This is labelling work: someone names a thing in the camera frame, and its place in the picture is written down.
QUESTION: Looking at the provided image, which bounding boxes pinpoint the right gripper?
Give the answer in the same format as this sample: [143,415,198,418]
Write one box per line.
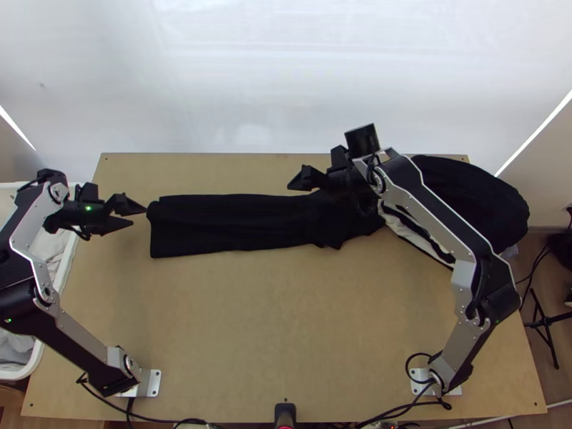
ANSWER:
[287,160,375,198]

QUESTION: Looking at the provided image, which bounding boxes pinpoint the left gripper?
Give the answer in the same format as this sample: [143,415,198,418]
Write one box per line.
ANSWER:
[66,192,147,237]

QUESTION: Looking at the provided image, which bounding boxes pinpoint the black t-shirt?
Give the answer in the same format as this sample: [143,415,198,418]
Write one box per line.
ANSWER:
[146,187,386,261]

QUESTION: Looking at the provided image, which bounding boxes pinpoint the heap of clothes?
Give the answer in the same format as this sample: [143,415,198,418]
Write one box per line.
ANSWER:
[378,154,531,274]

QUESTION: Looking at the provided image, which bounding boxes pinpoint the white laundry basket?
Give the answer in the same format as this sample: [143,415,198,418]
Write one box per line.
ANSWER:
[0,178,82,394]

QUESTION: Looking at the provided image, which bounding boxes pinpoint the black tripod stand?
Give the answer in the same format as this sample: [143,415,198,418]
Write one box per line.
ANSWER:
[523,287,572,371]

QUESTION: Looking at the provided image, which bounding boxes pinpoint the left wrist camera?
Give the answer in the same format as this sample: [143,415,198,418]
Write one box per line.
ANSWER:
[76,182,100,204]

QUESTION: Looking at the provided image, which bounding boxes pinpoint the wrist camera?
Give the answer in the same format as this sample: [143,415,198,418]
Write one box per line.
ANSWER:
[76,182,100,204]
[330,144,354,170]

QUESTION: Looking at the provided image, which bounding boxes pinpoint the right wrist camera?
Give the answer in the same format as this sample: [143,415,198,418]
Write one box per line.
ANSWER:
[330,144,354,170]

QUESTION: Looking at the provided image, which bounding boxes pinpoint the black cable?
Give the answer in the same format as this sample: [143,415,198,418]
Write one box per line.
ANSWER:
[404,352,453,411]
[76,375,179,425]
[520,243,553,287]

